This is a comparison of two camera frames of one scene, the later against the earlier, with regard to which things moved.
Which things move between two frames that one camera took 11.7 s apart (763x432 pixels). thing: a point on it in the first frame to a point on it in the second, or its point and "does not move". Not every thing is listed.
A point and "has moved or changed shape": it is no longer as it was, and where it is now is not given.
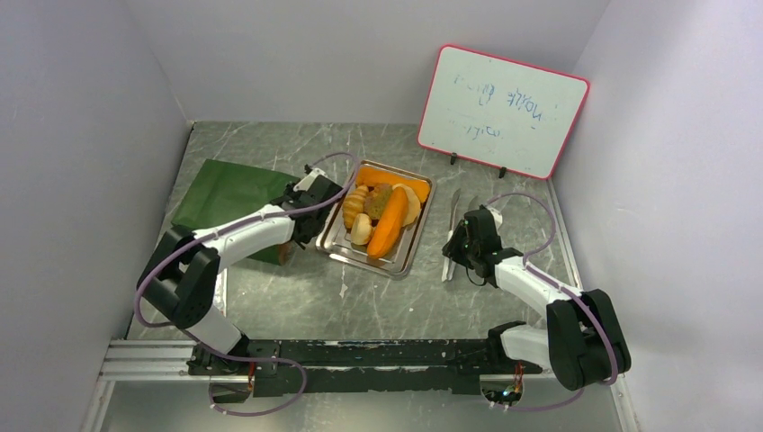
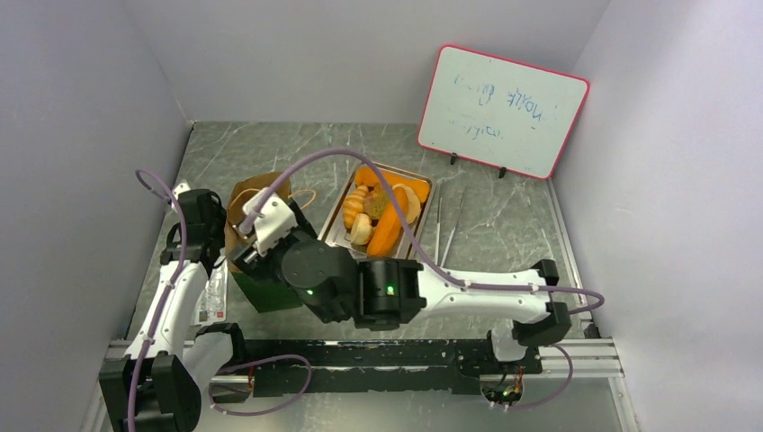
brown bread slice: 377,200 does not move
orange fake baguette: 390,223 does not move
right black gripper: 452,249 to 255,261
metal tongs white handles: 449,265 to 439,214
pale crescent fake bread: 414,206 does not move
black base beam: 405,366 does not move
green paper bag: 221,193 has moved or changed shape
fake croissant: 354,203 does not move
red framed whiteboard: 499,112 does not move
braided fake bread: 354,202 to 368,177
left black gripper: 290,192 to 219,213
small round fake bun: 361,231 does not move
